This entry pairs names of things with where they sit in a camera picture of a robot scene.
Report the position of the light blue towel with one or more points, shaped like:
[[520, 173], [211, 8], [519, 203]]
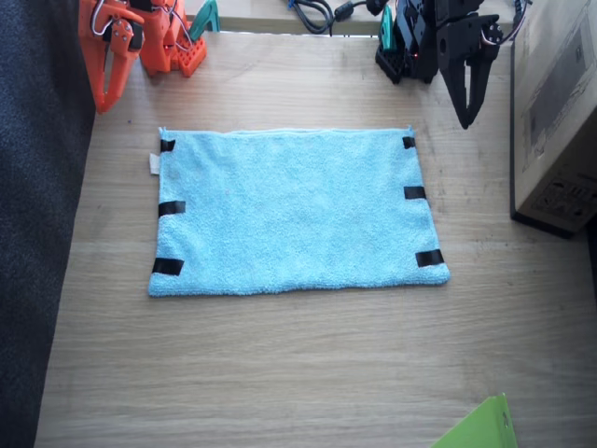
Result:
[[294, 210]]

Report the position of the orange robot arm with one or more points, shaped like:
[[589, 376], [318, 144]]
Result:
[[158, 42]]

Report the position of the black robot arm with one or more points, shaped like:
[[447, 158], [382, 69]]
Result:
[[415, 42]]

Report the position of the black tape strip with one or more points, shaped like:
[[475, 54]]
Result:
[[409, 143], [414, 192], [167, 145], [171, 209], [167, 266], [429, 258]]

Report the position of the green table clamp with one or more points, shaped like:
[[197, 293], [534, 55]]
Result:
[[387, 32], [205, 16]]

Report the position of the cardboard box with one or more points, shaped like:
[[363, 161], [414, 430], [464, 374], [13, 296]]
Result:
[[559, 116]]

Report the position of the black plug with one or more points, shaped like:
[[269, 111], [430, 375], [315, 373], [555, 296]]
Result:
[[375, 5]]

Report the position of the dark grey fabric couch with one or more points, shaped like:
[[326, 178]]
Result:
[[37, 210]]

